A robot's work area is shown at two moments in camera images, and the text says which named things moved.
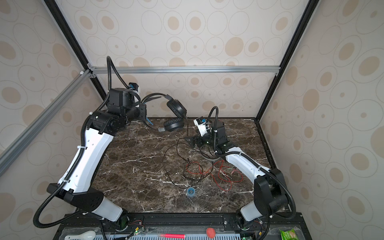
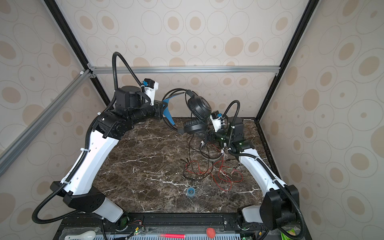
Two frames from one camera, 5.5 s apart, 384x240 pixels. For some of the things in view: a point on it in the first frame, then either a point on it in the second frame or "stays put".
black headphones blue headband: x=175 y=121 to x=199 y=109
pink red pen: x=172 y=236 stays put
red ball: x=210 y=232 stays put
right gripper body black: x=207 y=140 to x=222 y=136
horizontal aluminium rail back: x=187 y=69 stays put
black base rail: x=184 y=226 stays put
